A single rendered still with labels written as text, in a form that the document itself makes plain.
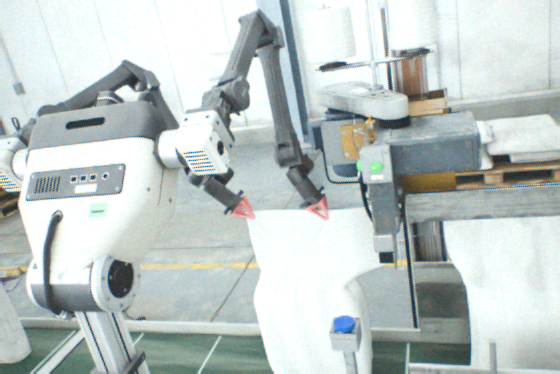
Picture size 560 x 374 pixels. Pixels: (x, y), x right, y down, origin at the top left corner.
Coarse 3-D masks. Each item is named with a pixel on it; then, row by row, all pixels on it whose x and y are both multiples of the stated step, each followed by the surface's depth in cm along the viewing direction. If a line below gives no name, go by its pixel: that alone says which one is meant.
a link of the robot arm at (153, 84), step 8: (144, 72) 162; (152, 72) 164; (152, 80) 163; (152, 88) 163; (160, 96) 165; (160, 104) 164; (168, 112) 164; (168, 120) 162; (176, 120) 164; (168, 128) 161; (176, 128) 163; (184, 168) 161; (192, 176) 159; (200, 176) 158
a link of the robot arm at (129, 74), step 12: (120, 72) 160; (132, 72) 162; (96, 84) 153; (108, 84) 156; (120, 84) 159; (132, 84) 168; (144, 84) 163; (84, 96) 149; (48, 108) 137; (60, 108) 139; (72, 108) 144; (84, 108) 147; (36, 120) 136
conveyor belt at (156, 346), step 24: (144, 336) 226; (168, 336) 222; (192, 336) 219; (216, 336) 215; (240, 336) 212; (72, 360) 219; (168, 360) 206; (192, 360) 203; (216, 360) 200; (240, 360) 197; (264, 360) 194; (384, 360) 181; (408, 360) 179; (432, 360) 177; (456, 360) 174
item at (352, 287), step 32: (256, 224) 164; (288, 224) 159; (320, 224) 154; (352, 224) 150; (256, 256) 169; (288, 256) 164; (320, 256) 159; (352, 256) 155; (256, 288) 167; (288, 288) 161; (320, 288) 157; (352, 288) 158; (288, 320) 163; (320, 320) 159; (288, 352) 169; (320, 352) 165
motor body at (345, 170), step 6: (324, 114) 172; (330, 114) 168; (336, 114) 166; (342, 114) 165; (348, 114) 165; (354, 114) 166; (330, 120) 170; (366, 120) 171; (336, 168) 175; (342, 168) 173; (348, 168) 172; (354, 168) 172; (336, 174) 178; (342, 174) 175; (348, 174) 173; (354, 174) 173
